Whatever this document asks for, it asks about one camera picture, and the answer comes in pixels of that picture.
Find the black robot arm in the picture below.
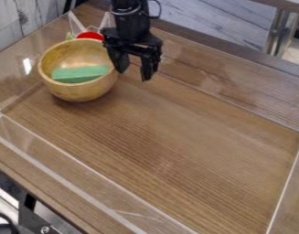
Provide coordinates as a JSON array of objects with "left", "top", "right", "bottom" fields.
[{"left": 100, "top": 0, "right": 163, "bottom": 81}]

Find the red fruit with green leaf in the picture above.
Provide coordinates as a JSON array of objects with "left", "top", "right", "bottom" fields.
[{"left": 66, "top": 31, "right": 104, "bottom": 41}]

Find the clear acrylic tray wall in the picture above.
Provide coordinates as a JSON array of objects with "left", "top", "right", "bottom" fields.
[{"left": 0, "top": 112, "right": 198, "bottom": 234}]

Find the metal table leg background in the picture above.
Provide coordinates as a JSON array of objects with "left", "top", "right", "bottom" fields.
[{"left": 263, "top": 8, "right": 299, "bottom": 57}]

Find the wooden bowl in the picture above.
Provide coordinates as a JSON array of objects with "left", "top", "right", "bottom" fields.
[{"left": 38, "top": 38, "right": 119, "bottom": 102}]

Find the clear acrylic corner bracket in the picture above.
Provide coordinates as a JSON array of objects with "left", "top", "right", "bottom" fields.
[{"left": 67, "top": 12, "right": 111, "bottom": 36}]

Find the black cable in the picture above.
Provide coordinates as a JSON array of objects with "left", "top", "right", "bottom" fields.
[{"left": 0, "top": 211, "right": 22, "bottom": 234}]

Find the black table leg bracket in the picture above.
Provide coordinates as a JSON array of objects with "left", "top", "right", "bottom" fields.
[{"left": 19, "top": 193, "right": 63, "bottom": 234}]

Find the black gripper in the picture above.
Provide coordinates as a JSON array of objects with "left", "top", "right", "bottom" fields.
[{"left": 102, "top": 27, "right": 163, "bottom": 81}]

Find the green rectangular block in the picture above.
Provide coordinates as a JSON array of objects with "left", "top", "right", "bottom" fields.
[{"left": 51, "top": 65, "right": 108, "bottom": 83}]

